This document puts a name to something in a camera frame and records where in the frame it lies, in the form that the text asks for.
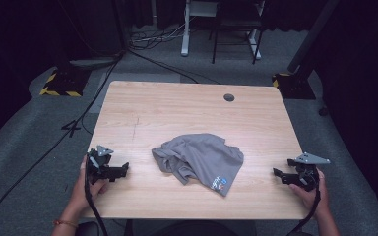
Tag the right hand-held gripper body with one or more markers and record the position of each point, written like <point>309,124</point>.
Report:
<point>305,173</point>

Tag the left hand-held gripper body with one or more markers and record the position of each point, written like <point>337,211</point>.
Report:
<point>99,161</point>

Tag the grey shorts with print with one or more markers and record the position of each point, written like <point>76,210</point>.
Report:
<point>200,160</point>

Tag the person's right hand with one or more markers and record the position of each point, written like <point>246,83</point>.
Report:
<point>311,198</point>

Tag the person's left hand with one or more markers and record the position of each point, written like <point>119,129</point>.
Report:
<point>85,193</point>

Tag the small black floor object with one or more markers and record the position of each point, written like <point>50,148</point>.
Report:
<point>323,111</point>

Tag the black yellow striped stand base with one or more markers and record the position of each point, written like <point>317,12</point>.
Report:
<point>66,82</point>
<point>293,86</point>

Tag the grey round table grommet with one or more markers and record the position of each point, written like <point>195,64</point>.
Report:
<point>229,97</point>

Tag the person's dark trousers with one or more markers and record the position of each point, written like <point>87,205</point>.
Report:
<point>197,229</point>

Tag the black slanted stand pole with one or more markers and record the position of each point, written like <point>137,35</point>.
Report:
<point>311,36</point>

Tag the white desk frame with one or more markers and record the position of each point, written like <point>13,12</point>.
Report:
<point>185,32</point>

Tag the black metal chair frame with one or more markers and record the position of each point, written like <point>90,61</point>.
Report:
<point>236,23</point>

